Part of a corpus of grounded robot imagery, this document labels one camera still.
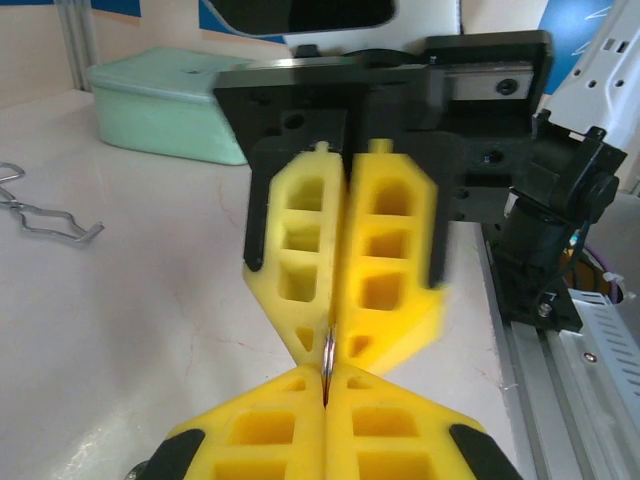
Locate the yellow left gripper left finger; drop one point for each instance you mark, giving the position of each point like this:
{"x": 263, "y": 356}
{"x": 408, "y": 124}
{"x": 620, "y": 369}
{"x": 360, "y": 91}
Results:
{"x": 270, "y": 440}

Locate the aluminium frame post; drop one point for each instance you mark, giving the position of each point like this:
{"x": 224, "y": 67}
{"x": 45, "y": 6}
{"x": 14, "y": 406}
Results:
{"x": 75, "y": 45}

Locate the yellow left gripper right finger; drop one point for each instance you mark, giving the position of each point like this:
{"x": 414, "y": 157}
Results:
{"x": 380, "y": 440}

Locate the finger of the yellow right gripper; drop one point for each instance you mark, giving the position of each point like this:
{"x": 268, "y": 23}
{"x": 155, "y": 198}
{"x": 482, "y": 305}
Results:
{"x": 420, "y": 240}
{"x": 327, "y": 220}

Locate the mint green zip case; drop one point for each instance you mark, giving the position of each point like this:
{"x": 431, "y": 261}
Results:
{"x": 150, "y": 115}

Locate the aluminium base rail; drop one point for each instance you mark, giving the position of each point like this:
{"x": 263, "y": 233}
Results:
{"x": 550, "y": 410}

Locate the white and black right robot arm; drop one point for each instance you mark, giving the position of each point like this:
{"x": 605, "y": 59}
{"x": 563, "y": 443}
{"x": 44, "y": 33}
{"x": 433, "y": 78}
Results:
{"x": 565, "y": 175}

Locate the silver keyring with keys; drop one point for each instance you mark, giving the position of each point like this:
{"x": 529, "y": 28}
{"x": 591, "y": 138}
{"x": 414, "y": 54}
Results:
{"x": 330, "y": 350}

